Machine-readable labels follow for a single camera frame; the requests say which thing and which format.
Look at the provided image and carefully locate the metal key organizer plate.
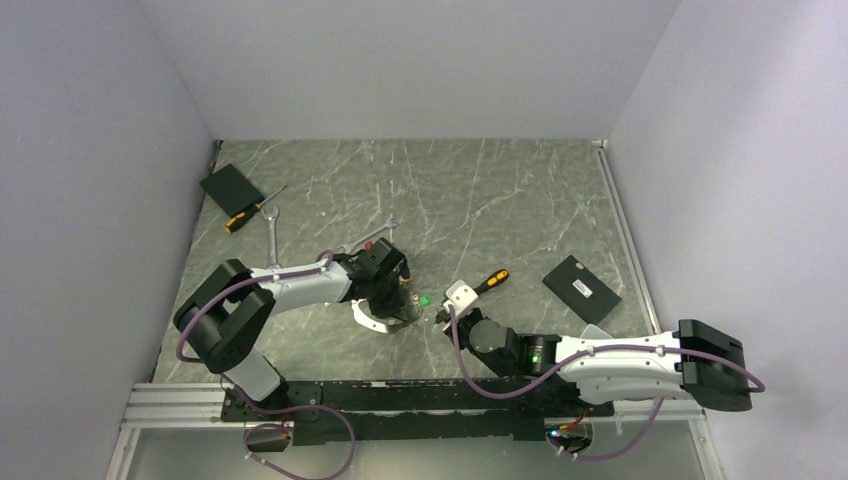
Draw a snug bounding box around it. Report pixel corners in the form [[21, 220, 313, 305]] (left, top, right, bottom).
[[351, 300, 422, 334]]

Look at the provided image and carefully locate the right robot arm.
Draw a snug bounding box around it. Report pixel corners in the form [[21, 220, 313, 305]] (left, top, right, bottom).
[[436, 308, 764, 415]]

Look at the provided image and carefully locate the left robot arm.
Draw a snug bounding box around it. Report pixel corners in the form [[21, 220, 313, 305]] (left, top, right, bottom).
[[173, 238, 421, 420]]

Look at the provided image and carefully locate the silver wrench near plate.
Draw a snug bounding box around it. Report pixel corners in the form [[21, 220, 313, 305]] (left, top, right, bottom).
[[338, 215, 400, 253]]

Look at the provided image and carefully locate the right orange black screwdriver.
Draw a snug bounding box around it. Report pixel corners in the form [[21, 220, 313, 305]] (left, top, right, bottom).
[[474, 269, 510, 295]]

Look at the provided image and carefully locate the orange black screwdriver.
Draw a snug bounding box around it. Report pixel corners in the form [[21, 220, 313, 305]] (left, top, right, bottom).
[[474, 269, 510, 295], [225, 184, 287, 234]]

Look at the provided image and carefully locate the right black box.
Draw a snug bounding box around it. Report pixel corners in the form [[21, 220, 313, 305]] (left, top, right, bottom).
[[542, 255, 622, 325]]

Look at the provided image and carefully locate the black box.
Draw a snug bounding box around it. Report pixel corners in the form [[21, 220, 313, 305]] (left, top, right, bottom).
[[542, 255, 622, 325], [199, 164, 265, 217]]

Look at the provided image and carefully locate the silver wrench left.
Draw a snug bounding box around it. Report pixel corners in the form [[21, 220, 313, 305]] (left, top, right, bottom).
[[260, 205, 280, 269]]

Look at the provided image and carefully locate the left orange black screwdriver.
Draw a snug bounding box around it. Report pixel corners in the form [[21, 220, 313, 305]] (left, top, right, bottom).
[[225, 184, 287, 234]]

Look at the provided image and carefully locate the left black box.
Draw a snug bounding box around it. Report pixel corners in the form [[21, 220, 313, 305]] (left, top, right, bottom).
[[199, 164, 265, 217]]

